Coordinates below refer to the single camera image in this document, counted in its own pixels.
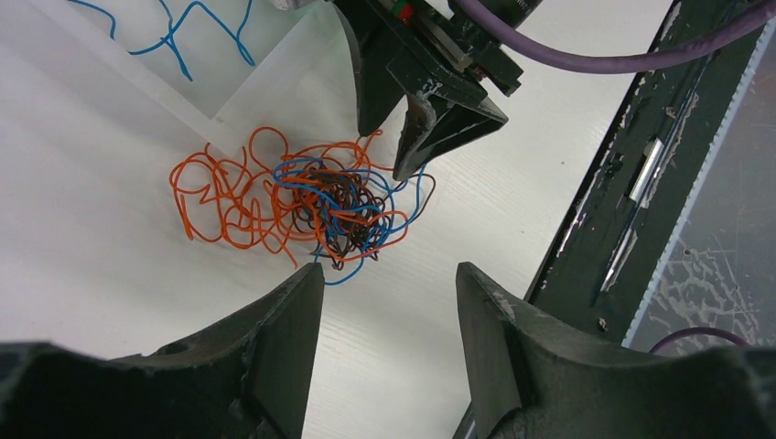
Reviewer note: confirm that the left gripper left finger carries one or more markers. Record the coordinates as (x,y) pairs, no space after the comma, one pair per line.
(246,376)

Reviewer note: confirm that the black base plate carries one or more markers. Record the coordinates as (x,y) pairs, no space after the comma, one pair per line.
(597,272)

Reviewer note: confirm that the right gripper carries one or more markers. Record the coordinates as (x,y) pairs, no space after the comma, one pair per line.
(453,48)

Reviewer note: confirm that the clear plastic bin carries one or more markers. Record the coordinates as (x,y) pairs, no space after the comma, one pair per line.
(220,67)

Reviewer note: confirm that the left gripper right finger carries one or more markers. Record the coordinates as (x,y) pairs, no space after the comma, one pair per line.
(531,375)

